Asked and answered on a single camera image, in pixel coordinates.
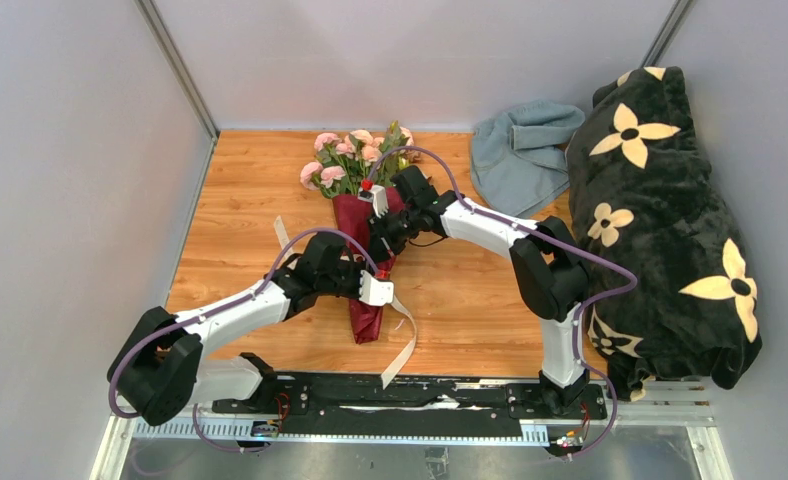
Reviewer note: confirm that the pink rose stem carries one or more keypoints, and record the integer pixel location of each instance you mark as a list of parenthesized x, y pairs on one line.
[(341, 162)]

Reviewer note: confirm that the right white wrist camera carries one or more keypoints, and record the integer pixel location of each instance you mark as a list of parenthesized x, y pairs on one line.
[(375, 195)]

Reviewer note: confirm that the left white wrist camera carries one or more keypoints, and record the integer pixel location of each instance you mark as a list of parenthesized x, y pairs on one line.
[(374, 291)]

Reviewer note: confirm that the black flower-pattern blanket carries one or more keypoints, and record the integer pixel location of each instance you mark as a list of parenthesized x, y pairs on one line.
[(674, 295)]

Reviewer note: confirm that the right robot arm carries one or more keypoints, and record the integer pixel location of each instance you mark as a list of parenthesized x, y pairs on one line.
[(551, 277)]

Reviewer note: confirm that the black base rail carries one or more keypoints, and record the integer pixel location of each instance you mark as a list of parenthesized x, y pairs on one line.
[(344, 404)]

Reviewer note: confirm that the blue towel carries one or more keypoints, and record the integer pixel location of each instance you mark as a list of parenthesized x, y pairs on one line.
[(517, 165)]

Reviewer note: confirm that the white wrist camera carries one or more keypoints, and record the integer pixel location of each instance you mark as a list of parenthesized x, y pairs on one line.
[(374, 291), (375, 195)]

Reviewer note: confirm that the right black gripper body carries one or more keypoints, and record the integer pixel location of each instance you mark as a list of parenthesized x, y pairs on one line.
[(395, 229)]

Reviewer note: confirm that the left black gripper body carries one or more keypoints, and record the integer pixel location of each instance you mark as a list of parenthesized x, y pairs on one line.
[(344, 282)]

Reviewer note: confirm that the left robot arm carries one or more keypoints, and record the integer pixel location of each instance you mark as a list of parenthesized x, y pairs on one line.
[(165, 366)]

